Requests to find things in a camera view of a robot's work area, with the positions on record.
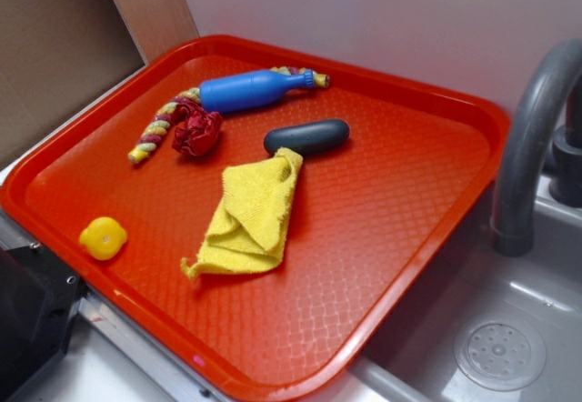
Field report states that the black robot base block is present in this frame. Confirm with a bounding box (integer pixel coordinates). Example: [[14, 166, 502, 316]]
[[1, 246, 84, 401]]

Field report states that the brown wooden board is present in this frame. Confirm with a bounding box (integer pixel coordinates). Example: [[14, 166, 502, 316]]
[[1, 0, 197, 166]]

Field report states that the dark grey oval object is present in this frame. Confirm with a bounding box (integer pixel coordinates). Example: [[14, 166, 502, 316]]
[[263, 119, 350, 156]]

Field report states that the multicoloured rope toy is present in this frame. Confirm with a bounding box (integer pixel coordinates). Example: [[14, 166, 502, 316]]
[[128, 66, 330, 165]]

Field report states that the grey curved faucet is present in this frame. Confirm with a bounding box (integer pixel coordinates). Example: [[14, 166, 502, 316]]
[[490, 38, 581, 256]]

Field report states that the yellow folded cloth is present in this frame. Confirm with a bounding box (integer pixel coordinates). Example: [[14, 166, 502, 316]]
[[181, 147, 304, 279]]

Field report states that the grey toy sink basin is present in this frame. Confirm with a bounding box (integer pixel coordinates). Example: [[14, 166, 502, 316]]
[[349, 172, 582, 402]]

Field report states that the red plastic tray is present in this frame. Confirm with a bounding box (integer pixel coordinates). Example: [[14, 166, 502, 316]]
[[1, 35, 509, 401]]

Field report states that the yellow rubber duck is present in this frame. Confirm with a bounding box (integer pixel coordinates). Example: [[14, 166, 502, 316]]
[[78, 216, 128, 261]]

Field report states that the dark grey faucet handle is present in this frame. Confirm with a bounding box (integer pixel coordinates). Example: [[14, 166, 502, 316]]
[[549, 80, 581, 208]]

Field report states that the red crumpled fabric ball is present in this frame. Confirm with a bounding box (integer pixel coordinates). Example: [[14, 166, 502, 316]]
[[172, 102, 223, 157]]

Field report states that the blue plastic bottle toy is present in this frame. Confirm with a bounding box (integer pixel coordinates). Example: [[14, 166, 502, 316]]
[[199, 69, 316, 114]]

